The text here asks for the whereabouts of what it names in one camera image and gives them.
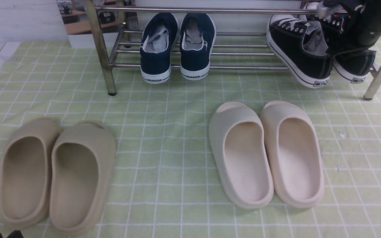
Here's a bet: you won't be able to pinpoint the navy canvas sneaker left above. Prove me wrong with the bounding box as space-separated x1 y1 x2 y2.
140 13 180 84

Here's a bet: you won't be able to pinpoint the black canvas sneaker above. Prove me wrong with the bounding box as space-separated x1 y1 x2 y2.
266 15 332 88
299 2 376 83

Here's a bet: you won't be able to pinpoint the navy canvas sneaker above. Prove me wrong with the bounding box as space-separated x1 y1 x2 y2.
179 13 217 80
140 13 180 84

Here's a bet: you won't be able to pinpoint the tan foam slide right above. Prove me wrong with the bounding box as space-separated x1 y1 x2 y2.
49 120 117 236

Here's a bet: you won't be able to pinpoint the cream foam slide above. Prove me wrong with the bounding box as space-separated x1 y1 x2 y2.
208 101 274 210
260 101 325 209

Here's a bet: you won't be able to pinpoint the tan foam slide left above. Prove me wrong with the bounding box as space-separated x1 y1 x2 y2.
0 117 62 229

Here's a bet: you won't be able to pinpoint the cream foam slide left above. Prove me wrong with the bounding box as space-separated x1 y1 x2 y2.
208 101 274 210

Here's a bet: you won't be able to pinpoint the cream foam slide right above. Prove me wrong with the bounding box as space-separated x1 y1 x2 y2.
260 101 325 209

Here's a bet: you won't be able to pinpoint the navy canvas sneaker right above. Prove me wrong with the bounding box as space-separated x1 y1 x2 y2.
179 13 217 80

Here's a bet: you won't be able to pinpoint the green checkered tablecloth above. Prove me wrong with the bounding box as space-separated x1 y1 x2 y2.
0 42 381 238

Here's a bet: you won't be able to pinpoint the black left gripper tips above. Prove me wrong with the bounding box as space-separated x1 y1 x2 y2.
0 229 24 238

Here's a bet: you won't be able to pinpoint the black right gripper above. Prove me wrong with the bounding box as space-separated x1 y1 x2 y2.
317 0 381 55

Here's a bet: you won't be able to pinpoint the metal shoe rack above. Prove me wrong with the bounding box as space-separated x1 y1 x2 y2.
84 0 381 101

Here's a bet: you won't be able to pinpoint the tan foam slide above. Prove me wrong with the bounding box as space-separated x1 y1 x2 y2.
0 117 62 229
49 120 117 236

